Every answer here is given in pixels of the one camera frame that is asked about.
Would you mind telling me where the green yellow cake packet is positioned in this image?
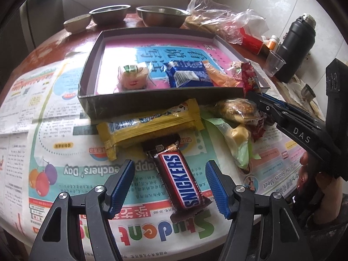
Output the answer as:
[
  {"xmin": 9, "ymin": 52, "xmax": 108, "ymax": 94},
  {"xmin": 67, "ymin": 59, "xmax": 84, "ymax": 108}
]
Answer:
[{"xmin": 204, "ymin": 117, "xmax": 261, "ymax": 170}]

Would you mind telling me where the pink printed booklet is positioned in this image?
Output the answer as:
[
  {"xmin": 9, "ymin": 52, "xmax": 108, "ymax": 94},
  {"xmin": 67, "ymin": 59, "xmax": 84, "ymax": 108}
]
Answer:
[{"xmin": 94, "ymin": 38, "xmax": 245, "ymax": 94}]

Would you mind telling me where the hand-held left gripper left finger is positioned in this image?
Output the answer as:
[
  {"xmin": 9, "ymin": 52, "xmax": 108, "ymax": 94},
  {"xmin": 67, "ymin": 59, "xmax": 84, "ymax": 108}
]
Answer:
[{"xmin": 28, "ymin": 158, "xmax": 136, "ymax": 261}]

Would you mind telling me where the handwritten paper sheet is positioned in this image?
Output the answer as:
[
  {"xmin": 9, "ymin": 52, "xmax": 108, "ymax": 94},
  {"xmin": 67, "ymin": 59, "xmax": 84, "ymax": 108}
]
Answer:
[{"xmin": 277, "ymin": 77, "xmax": 302, "ymax": 106}]

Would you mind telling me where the red stick snack packet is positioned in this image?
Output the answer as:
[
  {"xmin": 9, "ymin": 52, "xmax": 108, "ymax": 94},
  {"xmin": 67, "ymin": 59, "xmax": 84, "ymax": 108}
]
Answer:
[{"xmin": 241, "ymin": 62, "xmax": 263, "ymax": 98}]

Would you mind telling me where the person's right hand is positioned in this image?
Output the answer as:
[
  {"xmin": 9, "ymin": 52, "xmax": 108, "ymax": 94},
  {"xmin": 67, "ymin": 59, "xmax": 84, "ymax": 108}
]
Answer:
[{"xmin": 298, "ymin": 152, "xmax": 340, "ymax": 218}]

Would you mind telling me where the black thermos bottle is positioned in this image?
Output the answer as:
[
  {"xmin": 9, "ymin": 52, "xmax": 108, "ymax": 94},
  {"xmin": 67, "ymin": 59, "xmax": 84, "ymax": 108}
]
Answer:
[{"xmin": 274, "ymin": 13, "xmax": 316, "ymax": 84}]

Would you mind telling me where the orange snack packet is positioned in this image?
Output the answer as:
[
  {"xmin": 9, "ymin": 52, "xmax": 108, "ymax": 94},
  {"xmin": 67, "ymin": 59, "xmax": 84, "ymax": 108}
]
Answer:
[{"xmin": 202, "ymin": 60, "xmax": 242, "ymax": 87}]

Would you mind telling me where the large steel bowl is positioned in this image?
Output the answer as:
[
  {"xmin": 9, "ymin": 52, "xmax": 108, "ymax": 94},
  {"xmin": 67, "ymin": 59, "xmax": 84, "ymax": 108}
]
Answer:
[{"xmin": 135, "ymin": 5, "xmax": 192, "ymax": 29}]

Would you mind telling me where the red tissue box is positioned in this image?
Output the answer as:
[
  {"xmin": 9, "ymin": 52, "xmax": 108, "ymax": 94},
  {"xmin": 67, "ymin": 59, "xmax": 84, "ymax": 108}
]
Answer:
[{"xmin": 239, "ymin": 27, "xmax": 268, "ymax": 56}]

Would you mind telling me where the clear plastic cup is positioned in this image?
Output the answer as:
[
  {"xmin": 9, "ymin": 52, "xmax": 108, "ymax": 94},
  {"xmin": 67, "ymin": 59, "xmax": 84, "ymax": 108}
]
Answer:
[{"xmin": 263, "ymin": 50, "xmax": 287, "ymax": 77}]

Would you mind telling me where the small steel cup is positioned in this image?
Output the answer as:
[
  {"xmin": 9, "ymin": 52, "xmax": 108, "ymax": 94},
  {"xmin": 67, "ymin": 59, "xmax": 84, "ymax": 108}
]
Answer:
[{"xmin": 300, "ymin": 84, "xmax": 316, "ymax": 102}]

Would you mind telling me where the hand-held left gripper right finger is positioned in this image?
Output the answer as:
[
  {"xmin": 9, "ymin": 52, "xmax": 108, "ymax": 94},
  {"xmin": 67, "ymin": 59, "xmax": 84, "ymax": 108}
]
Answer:
[{"xmin": 205, "ymin": 160, "xmax": 310, "ymax": 261}]

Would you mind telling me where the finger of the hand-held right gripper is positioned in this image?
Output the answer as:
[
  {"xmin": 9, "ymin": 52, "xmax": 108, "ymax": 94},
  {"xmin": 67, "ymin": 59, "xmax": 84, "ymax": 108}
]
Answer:
[
  {"xmin": 262, "ymin": 94, "xmax": 327, "ymax": 131},
  {"xmin": 245, "ymin": 90, "xmax": 341, "ymax": 158}
]

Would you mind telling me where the clear plastic bag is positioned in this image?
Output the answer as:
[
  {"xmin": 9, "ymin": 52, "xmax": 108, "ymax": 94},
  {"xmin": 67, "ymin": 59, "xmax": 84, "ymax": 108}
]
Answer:
[{"xmin": 181, "ymin": 0, "xmax": 265, "ymax": 45}]

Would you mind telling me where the dark refrigerator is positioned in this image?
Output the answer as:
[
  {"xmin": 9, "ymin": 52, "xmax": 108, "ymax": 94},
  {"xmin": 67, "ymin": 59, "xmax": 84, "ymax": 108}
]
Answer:
[{"xmin": 19, "ymin": 0, "xmax": 66, "ymax": 52}]

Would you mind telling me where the dark candy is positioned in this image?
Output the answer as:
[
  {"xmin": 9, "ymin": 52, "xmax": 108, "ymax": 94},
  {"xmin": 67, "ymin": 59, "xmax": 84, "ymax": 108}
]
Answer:
[{"xmin": 250, "ymin": 120, "xmax": 275, "ymax": 142}]

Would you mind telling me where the colourful newspaper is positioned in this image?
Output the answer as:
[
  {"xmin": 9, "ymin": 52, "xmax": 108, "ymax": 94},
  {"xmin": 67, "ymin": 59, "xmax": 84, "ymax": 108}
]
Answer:
[{"xmin": 0, "ymin": 60, "xmax": 313, "ymax": 256}]

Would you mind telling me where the person's right forearm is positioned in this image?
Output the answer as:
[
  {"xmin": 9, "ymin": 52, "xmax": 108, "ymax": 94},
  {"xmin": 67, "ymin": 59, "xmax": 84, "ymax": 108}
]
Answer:
[{"xmin": 299, "ymin": 212, "xmax": 348, "ymax": 261}]

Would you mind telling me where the orange pill bottle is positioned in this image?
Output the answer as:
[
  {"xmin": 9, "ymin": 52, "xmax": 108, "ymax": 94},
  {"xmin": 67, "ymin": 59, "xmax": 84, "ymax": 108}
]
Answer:
[{"xmin": 265, "ymin": 35, "xmax": 280, "ymax": 52}]

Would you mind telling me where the small green-label cake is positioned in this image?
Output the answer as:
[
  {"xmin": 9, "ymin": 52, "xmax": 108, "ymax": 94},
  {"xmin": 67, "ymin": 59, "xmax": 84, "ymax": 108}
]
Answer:
[{"xmin": 117, "ymin": 63, "xmax": 151, "ymax": 90}]

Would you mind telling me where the blue wafer packet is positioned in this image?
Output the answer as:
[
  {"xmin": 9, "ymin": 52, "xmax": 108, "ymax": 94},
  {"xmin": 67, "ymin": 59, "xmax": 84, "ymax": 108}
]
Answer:
[{"xmin": 163, "ymin": 60, "xmax": 214, "ymax": 88}]

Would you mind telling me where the brown chocolate bar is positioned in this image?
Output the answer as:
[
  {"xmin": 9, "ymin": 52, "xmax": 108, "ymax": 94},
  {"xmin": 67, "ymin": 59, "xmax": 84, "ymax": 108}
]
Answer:
[{"xmin": 142, "ymin": 134, "xmax": 214, "ymax": 225}]

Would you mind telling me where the small steel bowl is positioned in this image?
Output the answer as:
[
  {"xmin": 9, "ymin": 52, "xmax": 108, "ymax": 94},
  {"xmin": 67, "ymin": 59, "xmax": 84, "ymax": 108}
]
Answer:
[{"xmin": 89, "ymin": 5, "xmax": 131, "ymax": 25}]

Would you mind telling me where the dark cardboard box tray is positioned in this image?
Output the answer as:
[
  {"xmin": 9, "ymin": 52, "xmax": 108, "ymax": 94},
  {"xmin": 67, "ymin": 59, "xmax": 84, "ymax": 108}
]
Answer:
[{"xmin": 77, "ymin": 27, "xmax": 271, "ymax": 120}]

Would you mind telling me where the cream ceramic bowl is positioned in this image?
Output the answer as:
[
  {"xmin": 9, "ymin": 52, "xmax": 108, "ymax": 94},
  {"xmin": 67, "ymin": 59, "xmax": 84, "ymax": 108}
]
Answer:
[{"xmin": 63, "ymin": 13, "xmax": 92, "ymax": 34}]

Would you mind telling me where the yellow wafer bar packet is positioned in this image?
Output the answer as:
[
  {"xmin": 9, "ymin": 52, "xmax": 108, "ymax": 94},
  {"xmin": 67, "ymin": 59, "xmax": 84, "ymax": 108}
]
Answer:
[{"xmin": 96, "ymin": 98, "xmax": 205, "ymax": 161}]

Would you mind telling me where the brown cake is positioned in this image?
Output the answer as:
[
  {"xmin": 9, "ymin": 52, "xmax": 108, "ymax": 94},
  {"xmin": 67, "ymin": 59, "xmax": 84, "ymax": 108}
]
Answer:
[{"xmin": 208, "ymin": 98, "xmax": 265, "ymax": 124}]

